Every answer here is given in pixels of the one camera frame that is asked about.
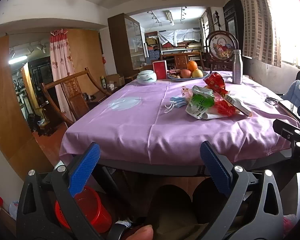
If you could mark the blue fruit plate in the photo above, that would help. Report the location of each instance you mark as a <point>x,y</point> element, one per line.
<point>178,77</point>

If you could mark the red foil snack bag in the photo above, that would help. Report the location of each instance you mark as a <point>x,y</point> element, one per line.
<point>215,82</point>

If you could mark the white ceramic lidded jar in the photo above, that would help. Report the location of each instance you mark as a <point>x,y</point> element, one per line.
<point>146,77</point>

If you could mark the wooden armchair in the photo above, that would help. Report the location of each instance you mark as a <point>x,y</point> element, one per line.
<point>73,95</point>

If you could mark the orange fruit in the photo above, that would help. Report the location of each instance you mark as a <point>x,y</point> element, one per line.
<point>192,66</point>

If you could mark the blue face mask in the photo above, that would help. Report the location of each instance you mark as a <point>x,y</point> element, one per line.
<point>175,102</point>

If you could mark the red mesh waste basket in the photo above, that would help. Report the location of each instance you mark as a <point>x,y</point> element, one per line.
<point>90,204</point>

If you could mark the blue jacket on chair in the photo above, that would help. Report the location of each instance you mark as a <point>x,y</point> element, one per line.
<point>293,93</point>

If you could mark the pink floral curtain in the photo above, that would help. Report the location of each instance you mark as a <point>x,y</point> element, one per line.
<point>62,66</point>

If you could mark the glass door display cabinet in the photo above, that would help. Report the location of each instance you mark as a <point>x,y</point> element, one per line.
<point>127,45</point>

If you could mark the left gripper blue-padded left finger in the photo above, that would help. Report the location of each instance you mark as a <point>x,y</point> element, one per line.
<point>34,215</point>

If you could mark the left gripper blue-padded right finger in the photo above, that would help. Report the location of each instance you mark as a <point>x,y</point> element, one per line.
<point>253,209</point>

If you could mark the purple tablecloth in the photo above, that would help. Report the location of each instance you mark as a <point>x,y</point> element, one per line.
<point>134,125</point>

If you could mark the pink wrapped candy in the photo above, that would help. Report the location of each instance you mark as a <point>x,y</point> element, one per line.
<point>186,92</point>

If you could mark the silver metal bottle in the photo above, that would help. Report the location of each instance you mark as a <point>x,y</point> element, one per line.
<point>237,71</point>

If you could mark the round embroidered screen ornament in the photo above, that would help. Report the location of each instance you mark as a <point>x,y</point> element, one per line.
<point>220,50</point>

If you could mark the yellow pear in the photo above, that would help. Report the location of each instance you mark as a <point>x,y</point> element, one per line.
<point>197,73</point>

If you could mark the flat white box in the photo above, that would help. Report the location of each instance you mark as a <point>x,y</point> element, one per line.
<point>238,105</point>

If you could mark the red white box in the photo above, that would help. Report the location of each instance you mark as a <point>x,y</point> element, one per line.
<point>160,69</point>

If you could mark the person's left hand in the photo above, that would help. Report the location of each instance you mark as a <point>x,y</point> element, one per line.
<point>144,233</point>

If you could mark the red apple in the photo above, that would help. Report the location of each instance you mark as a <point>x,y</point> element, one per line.
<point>185,74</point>

